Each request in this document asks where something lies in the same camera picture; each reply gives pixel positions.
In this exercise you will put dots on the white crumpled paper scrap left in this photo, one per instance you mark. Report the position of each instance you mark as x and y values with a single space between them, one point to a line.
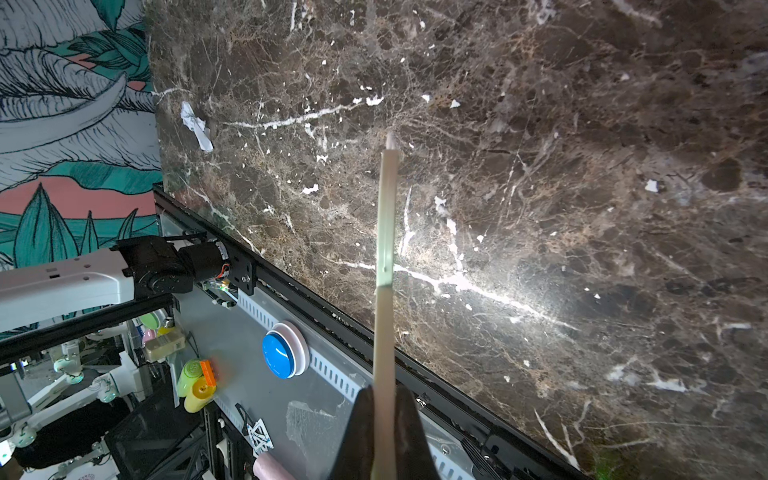
197 126

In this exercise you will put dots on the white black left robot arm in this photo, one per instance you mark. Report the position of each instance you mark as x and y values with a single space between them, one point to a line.
133 269

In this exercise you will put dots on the blue round button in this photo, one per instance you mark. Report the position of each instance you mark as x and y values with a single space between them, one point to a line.
285 351

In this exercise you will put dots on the yellow green tape rolls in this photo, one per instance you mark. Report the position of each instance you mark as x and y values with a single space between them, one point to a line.
196 385

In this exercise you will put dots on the black front mounting rail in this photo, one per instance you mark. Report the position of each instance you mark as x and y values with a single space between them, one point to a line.
495 449

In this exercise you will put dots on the pale green hand brush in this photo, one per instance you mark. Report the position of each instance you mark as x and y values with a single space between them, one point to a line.
384 383

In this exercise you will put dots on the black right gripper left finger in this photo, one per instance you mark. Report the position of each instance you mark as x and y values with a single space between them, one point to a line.
355 457

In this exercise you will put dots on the cream box behind table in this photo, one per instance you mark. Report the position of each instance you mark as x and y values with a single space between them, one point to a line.
157 349

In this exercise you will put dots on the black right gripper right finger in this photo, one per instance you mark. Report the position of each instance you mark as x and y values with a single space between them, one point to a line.
413 456

